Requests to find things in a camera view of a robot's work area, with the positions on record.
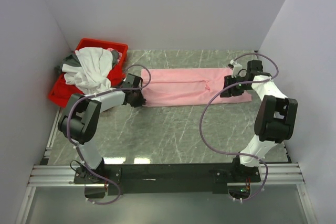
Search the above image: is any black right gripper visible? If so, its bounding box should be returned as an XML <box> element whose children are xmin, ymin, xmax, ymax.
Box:
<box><xmin>219</xmin><ymin>74</ymin><xmax>251</xmax><ymax>98</ymax></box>

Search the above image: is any pink t-shirt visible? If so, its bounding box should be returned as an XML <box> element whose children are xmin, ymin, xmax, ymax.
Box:
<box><xmin>140</xmin><ymin>67</ymin><xmax>252</xmax><ymax>108</ymax></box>

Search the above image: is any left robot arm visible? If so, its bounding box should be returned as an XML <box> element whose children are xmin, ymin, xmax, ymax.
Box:
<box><xmin>58</xmin><ymin>74</ymin><xmax>146</xmax><ymax>183</ymax></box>

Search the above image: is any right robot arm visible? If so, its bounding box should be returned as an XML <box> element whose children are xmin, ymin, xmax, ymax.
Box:
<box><xmin>220</xmin><ymin>60</ymin><xmax>298</xmax><ymax>182</ymax></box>

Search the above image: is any white t-shirt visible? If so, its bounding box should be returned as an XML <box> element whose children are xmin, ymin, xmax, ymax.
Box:
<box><xmin>61</xmin><ymin>47</ymin><xmax>119</xmax><ymax>94</ymax></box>

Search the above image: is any grey t-shirt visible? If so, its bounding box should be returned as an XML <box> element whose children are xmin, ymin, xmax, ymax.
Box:
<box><xmin>54</xmin><ymin>53</ymin><xmax>118</xmax><ymax>74</ymax></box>

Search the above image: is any red plastic bin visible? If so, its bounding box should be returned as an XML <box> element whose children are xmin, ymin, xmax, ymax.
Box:
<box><xmin>72</xmin><ymin>38</ymin><xmax>128</xmax><ymax>68</ymax></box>

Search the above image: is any black base beam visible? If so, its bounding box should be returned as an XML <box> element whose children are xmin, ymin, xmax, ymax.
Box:
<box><xmin>73</xmin><ymin>163</ymin><xmax>261</xmax><ymax>196</ymax></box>

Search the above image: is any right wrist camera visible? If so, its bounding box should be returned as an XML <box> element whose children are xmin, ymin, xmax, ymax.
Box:
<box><xmin>228</xmin><ymin>60</ymin><xmax>243</xmax><ymax>77</ymax></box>

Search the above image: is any aluminium rail frame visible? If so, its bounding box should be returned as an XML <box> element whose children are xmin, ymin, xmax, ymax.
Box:
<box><xmin>28</xmin><ymin>108</ymin><xmax>305</xmax><ymax>187</ymax></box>

